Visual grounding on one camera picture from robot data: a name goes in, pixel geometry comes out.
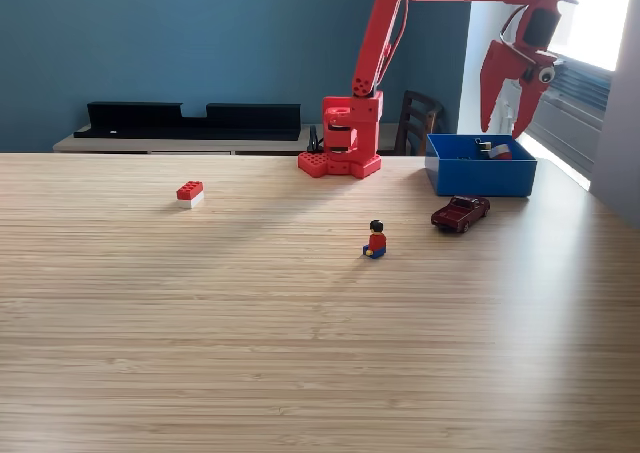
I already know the dark red toy car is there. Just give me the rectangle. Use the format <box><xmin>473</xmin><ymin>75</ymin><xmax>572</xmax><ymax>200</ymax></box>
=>
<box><xmin>430</xmin><ymin>195</ymin><xmax>492</xmax><ymax>234</ymax></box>

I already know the red white lego brick stack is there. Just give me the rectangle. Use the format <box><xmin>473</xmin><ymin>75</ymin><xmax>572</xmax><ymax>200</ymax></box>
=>
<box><xmin>175</xmin><ymin>180</ymin><xmax>205</xmax><ymax>210</ymax></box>

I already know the toy figure red shirt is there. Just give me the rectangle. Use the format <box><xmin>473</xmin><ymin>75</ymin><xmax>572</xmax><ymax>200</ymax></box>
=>
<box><xmin>362</xmin><ymin>218</ymin><xmax>389</xmax><ymax>260</ymax></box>

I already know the pale wooden sideboard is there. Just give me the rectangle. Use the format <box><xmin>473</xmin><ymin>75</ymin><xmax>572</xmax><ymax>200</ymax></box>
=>
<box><xmin>52</xmin><ymin>122</ymin><xmax>416</xmax><ymax>157</ymax></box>

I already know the dark wooden chair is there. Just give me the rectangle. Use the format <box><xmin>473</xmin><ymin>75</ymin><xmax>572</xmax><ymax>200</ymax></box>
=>
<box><xmin>393</xmin><ymin>89</ymin><xmax>446</xmax><ymax>157</ymax></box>

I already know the black shelf unit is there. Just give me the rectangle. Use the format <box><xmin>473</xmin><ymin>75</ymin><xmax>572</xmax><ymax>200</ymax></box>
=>
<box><xmin>73</xmin><ymin>101</ymin><xmax>303</xmax><ymax>142</ymax></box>

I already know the grey window vent unit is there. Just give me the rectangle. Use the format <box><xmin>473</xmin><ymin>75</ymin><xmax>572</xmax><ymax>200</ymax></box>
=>
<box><xmin>504</xmin><ymin>42</ymin><xmax>614</xmax><ymax>177</ymax></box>

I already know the black table clamp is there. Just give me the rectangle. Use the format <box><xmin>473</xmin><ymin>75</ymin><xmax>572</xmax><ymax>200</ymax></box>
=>
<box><xmin>305</xmin><ymin>124</ymin><xmax>325</xmax><ymax>154</ymax></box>

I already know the bright window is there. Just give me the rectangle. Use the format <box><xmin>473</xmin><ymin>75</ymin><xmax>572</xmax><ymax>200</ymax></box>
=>
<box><xmin>519</xmin><ymin>0</ymin><xmax>636</xmax><ymax>73</ymax></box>

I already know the blue plastic bin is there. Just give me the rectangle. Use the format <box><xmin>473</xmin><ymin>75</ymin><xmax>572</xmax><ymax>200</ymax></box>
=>
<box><xmin>424</xmin><ymin>132</ymin><xmax>538</xmax><ymax>198</ymax></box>

